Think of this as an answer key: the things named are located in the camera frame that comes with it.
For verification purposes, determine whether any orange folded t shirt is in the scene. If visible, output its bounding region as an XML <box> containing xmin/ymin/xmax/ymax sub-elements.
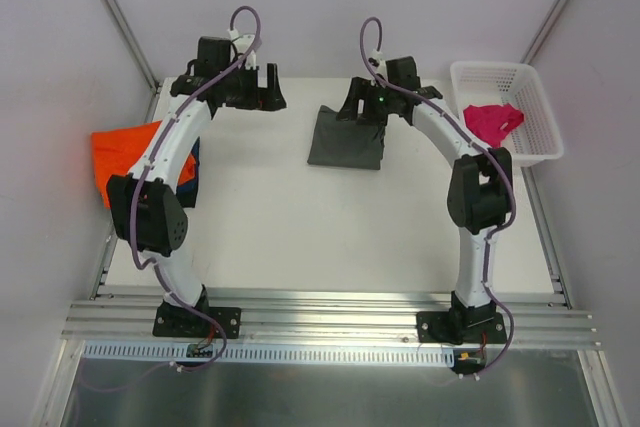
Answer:
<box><xmin>90</xmin><ymin>120</ymin><xmax>197</xmax><ymax>209</ymax></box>

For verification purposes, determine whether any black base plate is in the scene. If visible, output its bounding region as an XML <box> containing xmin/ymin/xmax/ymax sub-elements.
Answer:
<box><xmin>152</xmin><ymin>302</ymin><xmax>242</xmax><ymax>339</ymax></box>
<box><xmin>416</xmin><ymin>311</ymin><xmax>507</xmax><ymax>346</ymax></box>

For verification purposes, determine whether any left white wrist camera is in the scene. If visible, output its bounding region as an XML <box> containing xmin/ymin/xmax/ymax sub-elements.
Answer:
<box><xmin>228</xmin><ymin>29</ymin><xmax>262</xmax><ymax>70</ymax></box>

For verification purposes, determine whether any right aluminium frame post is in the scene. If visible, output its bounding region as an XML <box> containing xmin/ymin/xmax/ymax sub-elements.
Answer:
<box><xmin>520</xmin><ymin>0</ymin><xmax>572</xmax><ymax>65</ymax></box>

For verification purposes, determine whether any left aluminium frame post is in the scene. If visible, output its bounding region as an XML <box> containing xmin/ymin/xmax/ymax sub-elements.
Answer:
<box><xmin>100</xmin><ymin>0</ymin><xmax>160</xmax><ymax>92</ymax></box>

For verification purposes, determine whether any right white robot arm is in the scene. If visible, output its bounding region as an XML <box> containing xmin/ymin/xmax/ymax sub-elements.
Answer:
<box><xmin>334</xmin><ymin>50</ymin><xmax>516</xmax><ymax>342</ymax></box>

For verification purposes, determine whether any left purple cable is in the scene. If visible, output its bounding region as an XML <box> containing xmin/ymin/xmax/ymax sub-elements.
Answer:
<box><xmin>74</xmin><ymin>5</ymin><xmax>264</xmax><ymax>393</ymax></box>

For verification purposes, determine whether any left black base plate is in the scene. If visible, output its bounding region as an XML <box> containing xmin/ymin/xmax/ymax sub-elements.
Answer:
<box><xmin>152</xmin><ymin>302</ymin><xmax>242</xmax><ymax>339</ymax></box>

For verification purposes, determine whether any aluminium mounting rail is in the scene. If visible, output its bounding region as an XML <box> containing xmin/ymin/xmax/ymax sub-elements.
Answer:
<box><xmin>62</xmin><ymin>286</ymin><xmax>604</xmax><ymax>350</ymax></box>

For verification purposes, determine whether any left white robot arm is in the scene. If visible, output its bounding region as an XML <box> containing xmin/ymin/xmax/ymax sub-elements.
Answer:
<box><xmin>107</xmin><ymin>30</ymin><xmax>286</xmax><ymax>335</ymax></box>

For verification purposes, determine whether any magenta t shirt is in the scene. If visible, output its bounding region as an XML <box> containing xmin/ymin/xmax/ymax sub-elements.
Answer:
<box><xmin>463</xmin><ymin>103</ymin><xmax>525</xmax><ymax>148</ymax></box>

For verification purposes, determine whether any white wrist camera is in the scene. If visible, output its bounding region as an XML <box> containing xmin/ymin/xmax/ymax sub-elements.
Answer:
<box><xmin>367</xmin><ymin>49</ymin><xmax>387</xmax><ymax>79</ymax></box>
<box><xmin>228</xmin><ymin>29</ymin><xmax>262</xmax><ymax>70</ymax></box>

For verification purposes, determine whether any grey t shirt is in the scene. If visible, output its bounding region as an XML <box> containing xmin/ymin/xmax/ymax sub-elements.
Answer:
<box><xmin>307</xmin><ymin>105</ymin><xmax>386</xmax><ymax>171</ymax></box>

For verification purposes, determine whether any purple cable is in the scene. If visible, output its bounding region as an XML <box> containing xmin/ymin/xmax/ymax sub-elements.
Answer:
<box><xmin>74</xmin><ymin>5</ymin><xmax>264</xmax><ymax>393</ymax></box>
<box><xmin>360</xmin><ymin>16</ymin><xmax>517</xmax><ymax>381</ymax></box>

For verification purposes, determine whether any aluminium frame post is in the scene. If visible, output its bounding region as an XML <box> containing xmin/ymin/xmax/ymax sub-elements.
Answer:
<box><xmin>520</xmin><ymin>0</ymin><xmax>572</xmax><ymax>65</ymax></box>
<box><xmin>100</xmin><ymin>0</ymin><xmax>160</xmax><ymax>92</ymax></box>

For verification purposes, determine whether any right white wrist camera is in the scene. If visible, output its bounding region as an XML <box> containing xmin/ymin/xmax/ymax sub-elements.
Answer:
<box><xmin>367</xmin><ymin>49</ymin><xmax>387</xmax><ymax>79</ymax></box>

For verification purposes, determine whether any navy folded t shirt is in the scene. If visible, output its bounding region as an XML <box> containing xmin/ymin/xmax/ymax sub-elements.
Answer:
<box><xmin>176</xmin><ymin>139</ymin><xmax>200</xmax><ymax>208</ymax></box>

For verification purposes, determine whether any white slotted cable duct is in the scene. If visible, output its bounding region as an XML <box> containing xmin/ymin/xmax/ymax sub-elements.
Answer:
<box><xmin>83</xmin><ymin>341</ymin><xmax>454</xmax><ymax>368</ymax></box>

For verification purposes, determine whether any white plastic basket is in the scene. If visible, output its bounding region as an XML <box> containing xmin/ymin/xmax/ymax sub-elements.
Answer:
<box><xmin>450</xmin><ymin>61</ymin><xmax>564</xmax><ymax>167</ymax></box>

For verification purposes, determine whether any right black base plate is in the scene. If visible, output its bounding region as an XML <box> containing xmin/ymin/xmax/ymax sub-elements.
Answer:
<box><xmin>416</xmin><ymin>311</ymin><xmax>507</xmax><ymax>346</ymax></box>

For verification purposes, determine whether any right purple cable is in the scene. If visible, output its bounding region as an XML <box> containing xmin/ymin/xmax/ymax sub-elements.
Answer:
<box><xmin>360</xmin><ymin>16</ymin><xmax>517</xmax><ymax>381</ymax></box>

